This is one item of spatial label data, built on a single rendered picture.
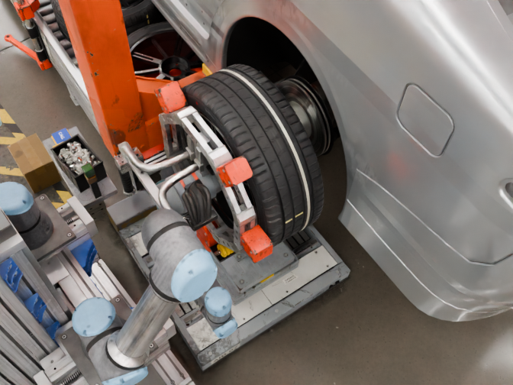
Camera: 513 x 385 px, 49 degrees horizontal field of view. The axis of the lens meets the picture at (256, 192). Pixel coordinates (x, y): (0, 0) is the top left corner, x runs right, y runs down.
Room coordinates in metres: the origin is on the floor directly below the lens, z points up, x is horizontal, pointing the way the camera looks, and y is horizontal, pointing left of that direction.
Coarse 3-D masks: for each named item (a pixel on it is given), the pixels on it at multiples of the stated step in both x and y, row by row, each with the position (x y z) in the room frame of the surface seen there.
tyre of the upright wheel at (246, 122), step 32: (192, 96) 1.29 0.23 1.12; (224, 96) 1.25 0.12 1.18; (256, 96) 1.25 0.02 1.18; (224, 128) 1.13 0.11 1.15; (256, 128) 1.13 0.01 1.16; (288, 128) 1.16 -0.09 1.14; (192, 160) 1.34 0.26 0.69; (256, 160) 1.04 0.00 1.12; (288, 160) 1.07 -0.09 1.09; (256, 192) 0.98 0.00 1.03; (288, 192) 1.00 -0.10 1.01; (320, 192) 1.05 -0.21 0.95; (288, 224) 0.96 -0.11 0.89
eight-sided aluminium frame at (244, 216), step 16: (176, 112) 1.23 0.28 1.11; (192, 112) 1.22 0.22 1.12; (176, 128) 1.34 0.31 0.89; (192, 128) 1.15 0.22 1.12; (208, 128) 1.16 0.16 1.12; (176, 144) 1.34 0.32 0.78; (208, 160) 1.05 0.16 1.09; (224, 160) 1.04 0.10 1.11; (224, 192) 0.98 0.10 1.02; (240, 192) 0.98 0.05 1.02; (240, 208) 0.95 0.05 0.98; (208, 224) 1.09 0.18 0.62; (224, 224) 1.10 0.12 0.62; (240, 224) 0.91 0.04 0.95; (224, 240) 0.99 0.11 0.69
